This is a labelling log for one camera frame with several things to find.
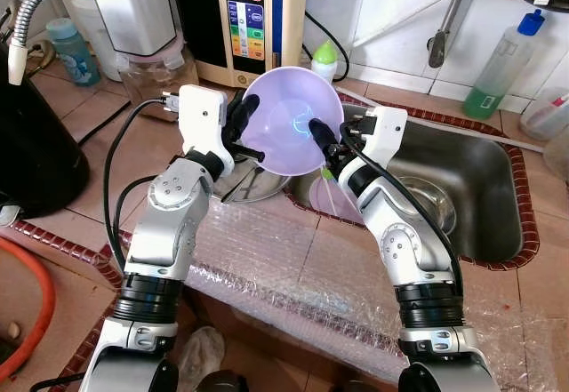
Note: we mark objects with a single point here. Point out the teal plastic bottle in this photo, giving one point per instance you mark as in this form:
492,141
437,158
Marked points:
73,59

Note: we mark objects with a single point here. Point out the round glass jar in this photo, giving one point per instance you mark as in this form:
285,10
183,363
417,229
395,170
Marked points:
558,154

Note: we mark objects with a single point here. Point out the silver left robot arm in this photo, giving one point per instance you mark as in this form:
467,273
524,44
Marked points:
164,232

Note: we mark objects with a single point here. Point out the bubble wrap sheet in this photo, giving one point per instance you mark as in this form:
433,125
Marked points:
293,268

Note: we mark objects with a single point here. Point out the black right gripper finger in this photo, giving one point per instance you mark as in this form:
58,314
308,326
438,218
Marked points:
323,132

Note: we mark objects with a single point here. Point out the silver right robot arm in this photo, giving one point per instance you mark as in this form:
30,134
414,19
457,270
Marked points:
400,241

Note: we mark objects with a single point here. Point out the clear plastic container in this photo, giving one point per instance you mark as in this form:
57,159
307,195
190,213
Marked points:
542,121

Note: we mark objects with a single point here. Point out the glass jar with brown contents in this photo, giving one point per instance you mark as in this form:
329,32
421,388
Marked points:
151,76

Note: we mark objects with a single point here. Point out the stainless steel bowl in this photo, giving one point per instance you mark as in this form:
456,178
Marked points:
258,183
431,201

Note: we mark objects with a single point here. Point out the small white bottle green cap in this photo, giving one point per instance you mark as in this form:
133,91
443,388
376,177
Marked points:
325,68

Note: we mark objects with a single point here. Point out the clear soap bottle blue cap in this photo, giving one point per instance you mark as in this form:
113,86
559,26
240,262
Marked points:
498,72

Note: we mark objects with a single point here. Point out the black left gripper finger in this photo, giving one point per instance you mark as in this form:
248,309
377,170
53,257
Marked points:
249,154
247,112

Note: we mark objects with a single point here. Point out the black robot foot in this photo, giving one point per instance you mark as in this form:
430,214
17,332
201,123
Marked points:
222,381

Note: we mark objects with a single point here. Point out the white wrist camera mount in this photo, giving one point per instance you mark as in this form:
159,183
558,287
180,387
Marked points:
203,116
387,134

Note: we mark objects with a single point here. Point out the thin white pipe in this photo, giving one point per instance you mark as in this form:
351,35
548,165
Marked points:
462,127

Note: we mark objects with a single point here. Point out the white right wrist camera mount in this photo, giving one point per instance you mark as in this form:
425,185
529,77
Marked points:
387,134

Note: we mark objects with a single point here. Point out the white plastic jar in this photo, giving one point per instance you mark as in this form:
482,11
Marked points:
89,19

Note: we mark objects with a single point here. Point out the beige water ionizer machine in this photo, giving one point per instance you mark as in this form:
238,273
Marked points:
244,28

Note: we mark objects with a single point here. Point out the black round bin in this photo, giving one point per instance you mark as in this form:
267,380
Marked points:
40,161

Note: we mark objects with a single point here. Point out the white crumpled cloth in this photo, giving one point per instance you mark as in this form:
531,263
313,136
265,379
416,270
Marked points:
203,352

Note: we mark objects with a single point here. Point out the white water filter appliance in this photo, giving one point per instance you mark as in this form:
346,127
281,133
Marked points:
133,5

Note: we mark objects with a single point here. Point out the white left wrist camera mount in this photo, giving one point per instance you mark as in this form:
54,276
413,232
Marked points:
203,116

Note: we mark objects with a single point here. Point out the purple plastic bowl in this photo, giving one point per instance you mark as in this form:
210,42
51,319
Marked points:
280,99
333,201

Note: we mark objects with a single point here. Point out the stainless steel sink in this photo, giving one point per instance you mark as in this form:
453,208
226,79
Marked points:
471,179

